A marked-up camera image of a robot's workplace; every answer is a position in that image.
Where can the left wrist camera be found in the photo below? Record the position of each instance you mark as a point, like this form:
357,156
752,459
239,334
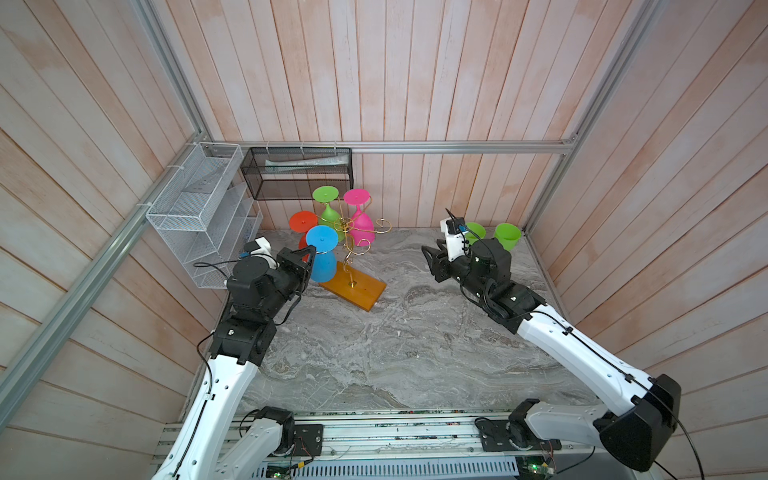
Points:
261,248

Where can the horizontal aluminium frame bar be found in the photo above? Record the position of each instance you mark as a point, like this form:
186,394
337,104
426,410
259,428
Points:
423,147

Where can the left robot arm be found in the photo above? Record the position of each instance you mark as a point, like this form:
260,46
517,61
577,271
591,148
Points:
261,284

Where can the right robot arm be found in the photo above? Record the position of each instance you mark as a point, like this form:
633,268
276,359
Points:
636,413

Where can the white wire mesh shelf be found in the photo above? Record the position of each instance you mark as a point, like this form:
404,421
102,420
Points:
206,214

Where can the blue wine glass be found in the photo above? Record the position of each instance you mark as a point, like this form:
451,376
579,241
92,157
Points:
324,239

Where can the green wine glass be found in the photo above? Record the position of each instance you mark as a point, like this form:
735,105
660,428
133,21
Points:
330,217
474,232
507,235

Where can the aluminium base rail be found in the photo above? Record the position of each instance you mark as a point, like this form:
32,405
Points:
428,445

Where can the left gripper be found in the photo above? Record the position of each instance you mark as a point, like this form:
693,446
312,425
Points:
290,259

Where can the black mesh basket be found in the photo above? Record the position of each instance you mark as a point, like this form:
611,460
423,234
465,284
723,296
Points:
294,173

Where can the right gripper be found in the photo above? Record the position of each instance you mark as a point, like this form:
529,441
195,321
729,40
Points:
435,265

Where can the pink wine glass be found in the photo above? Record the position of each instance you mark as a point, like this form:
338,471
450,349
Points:
361,226

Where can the gold wire wine glass rack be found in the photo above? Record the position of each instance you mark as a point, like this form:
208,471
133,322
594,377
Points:
350,284

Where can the red wine glass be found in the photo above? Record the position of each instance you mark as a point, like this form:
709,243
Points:
302,222

